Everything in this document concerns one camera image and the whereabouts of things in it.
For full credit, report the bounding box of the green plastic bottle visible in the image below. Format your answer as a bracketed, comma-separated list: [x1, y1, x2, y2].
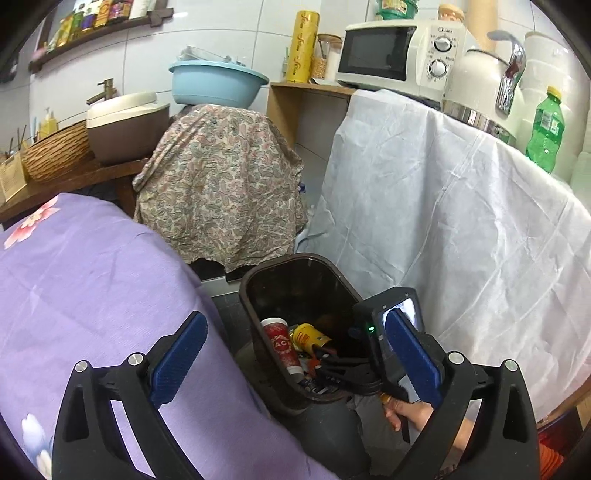
[525, 85, 573, 174]

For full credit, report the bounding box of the white microwave oven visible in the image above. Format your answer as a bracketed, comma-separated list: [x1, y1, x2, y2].
[335, 21, 467, 100]

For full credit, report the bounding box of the purple floral tablecloth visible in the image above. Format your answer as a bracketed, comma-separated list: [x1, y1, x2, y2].
[0, 193, 338, 480]

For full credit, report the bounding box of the white cover cloth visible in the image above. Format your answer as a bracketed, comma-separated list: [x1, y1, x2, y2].
[295, 89, 591, 421]

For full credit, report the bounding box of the row of condiment bottles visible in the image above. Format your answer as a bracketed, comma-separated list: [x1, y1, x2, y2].
[46, 0, 160, 49]

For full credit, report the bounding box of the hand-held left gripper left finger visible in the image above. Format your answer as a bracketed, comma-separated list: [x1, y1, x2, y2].
[52, 311, 208, 480]

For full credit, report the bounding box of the yellow wrapped roll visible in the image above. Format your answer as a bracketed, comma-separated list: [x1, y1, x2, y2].
[285, 10, 320, 85]

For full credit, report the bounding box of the dark wooden framed shelf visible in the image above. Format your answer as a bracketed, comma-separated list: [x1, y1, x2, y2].
[28, 0, 175, 73]

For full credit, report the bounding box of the brown and white wash basin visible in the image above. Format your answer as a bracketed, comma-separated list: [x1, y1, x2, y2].
[87, 91, 171, 167]

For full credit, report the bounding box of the glass storage jar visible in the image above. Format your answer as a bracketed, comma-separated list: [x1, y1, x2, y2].
[310, 33, 343, 81]

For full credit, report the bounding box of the dark wooden counter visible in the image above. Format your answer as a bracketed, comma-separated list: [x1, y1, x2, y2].
[0, 157, 151, 227]

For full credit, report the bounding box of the white electric kettle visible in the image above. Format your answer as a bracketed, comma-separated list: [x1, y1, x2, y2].
[441, 30, 527, 144]

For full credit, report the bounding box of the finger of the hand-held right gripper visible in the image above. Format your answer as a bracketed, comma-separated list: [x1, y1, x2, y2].
[314, 348, 372, 372]
[318, 367, 386, 395]

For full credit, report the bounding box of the wooden cabinet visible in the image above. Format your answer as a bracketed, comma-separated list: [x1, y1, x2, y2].
[267, 82, 358, 148]

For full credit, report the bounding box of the dark brown trash bin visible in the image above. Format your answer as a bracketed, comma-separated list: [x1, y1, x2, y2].
[239, 253, 384, 414]

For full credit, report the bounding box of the orange cloth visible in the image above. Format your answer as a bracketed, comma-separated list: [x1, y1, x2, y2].
[538, 438, 566, 476]

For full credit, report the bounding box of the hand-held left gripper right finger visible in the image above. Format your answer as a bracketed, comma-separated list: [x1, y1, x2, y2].
[384, 307, 541, 480]

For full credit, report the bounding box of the light blue plastic basin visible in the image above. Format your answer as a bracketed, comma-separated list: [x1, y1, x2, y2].
[168, 46, 270, 108]

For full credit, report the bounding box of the wicker basket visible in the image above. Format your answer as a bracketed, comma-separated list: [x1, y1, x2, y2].
[21, 121, 90, 182]

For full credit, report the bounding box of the yellow cylindrical can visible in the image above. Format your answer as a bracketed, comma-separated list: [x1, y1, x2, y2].
[291, 323, 335, 354]

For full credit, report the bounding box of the beige utensil holder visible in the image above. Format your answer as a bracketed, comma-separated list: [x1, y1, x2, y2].
[0, 117, 35, 200]

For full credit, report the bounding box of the red cylindrical can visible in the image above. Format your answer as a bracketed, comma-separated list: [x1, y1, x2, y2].
[261, 318, 304, 377]

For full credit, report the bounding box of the yellow soap bottle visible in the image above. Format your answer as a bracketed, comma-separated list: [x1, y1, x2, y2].
[39, 107, 58, 139]

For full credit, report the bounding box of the paisley patterned cloth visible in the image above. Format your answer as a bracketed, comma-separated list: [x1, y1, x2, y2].
[133, 104, 308, 273]

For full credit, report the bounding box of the metal faucet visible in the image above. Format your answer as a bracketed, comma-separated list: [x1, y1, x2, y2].
[86, 78, 115, 104]

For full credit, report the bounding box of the person's right hand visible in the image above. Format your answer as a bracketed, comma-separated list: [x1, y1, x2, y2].
[381, 392, 435, 435]

